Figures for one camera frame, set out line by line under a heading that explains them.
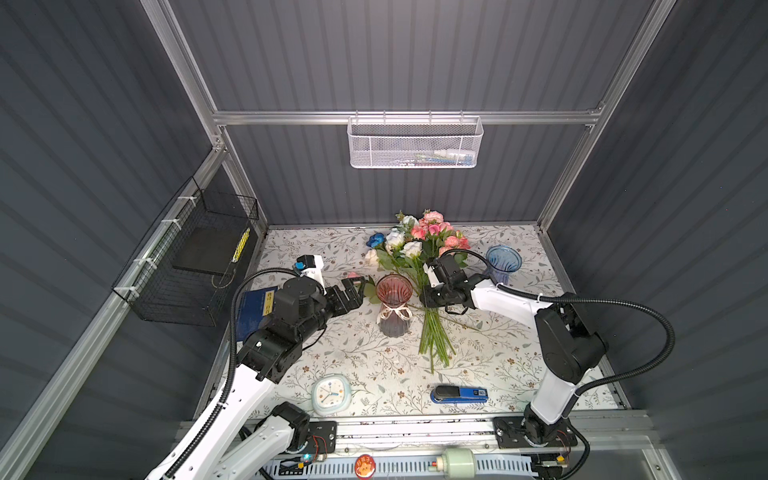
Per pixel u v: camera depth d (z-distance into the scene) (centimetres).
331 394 77
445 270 74
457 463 64
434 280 78
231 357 46
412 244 99
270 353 47
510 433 74
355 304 61
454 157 91
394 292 83
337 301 60
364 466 69
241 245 79
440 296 80
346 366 86
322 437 72
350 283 61
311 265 62
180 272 72
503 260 87
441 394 81
